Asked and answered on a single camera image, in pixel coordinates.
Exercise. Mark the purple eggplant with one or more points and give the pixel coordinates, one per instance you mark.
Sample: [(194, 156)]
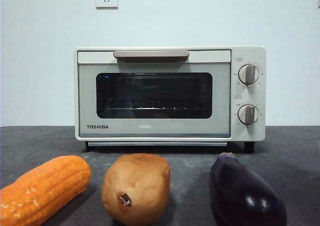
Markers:
[(245, 193)]

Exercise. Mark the silver oven crumb tray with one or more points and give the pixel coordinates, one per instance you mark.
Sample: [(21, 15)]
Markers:
[(155, 144)]

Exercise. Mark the oven door with glass window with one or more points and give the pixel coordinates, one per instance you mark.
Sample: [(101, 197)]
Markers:
[(87, 98)]

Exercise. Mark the cream oven knob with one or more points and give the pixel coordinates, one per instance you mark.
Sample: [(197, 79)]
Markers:
[(248, 114), (248, 74)]

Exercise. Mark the cream Toshiba toaster oven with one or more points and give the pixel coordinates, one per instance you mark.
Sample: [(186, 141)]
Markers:
[(260, 136)]

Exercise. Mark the brown potato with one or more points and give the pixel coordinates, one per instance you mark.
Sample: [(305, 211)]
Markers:
[(137, 183)]

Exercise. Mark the orange corn cob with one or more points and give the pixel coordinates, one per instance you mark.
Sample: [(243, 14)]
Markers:
[(45, 186)]

